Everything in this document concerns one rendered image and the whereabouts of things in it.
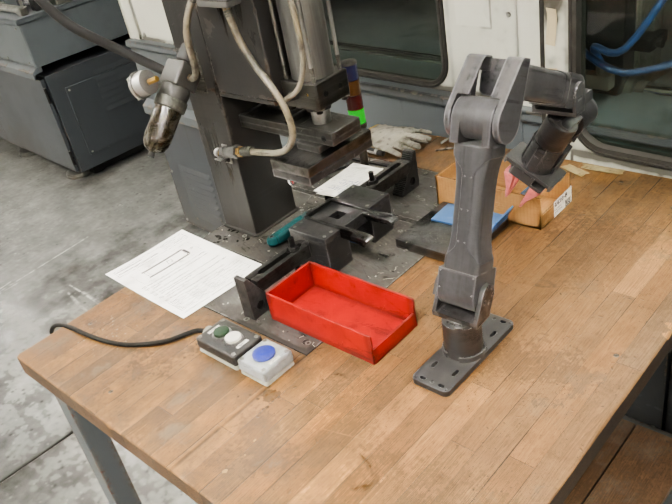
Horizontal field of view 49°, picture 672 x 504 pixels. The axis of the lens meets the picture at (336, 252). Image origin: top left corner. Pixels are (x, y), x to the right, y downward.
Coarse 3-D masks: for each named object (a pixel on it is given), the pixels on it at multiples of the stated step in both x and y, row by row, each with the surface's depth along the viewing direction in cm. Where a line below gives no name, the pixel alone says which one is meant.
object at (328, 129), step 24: (240, 120) 151; (264, 120) 146; (312, 120) 139; (336, 120) 139; (312, 144) 138; (336, 144) 136; (360, 144) 142; (288, 168) 137; (312, 168) 134; (336, 168) 139
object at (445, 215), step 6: (450, 204) 157; (444, 210) 155; (450, 210) 155; (510, 210) 147; (438, 216) 154; (444, 216) 153; (450, 216) 153; (498, 216) 150; (504, 216) 146; (444, 222) 152; (450, 222) 151; (492, 222) 148; (498, 222) 144; (492, 228) 145
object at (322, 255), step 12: (384, 204) 153; (336, 216) 151; (360, 228) 155; (372, 228) 152; (384, 228) 155; (312, 240) 145; (336, 240) 144; (348, 240) 147; (372, 240) 154; (312, 252) 147; (324, 252) 144; (336, 252) 145; (348, 252) 148; (324, 264) 146; (336, 264) 146
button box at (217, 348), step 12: (60, 324) 148; (216, 324) 134; (228, 324) 133; (96, 336) 141; (180, 336) 137; (204, 336) 132; (252, 336) 129; (204, 348) 131; (216, 348) 128; (228, 348) 128; (240, 348) 127; (228, 360) 127
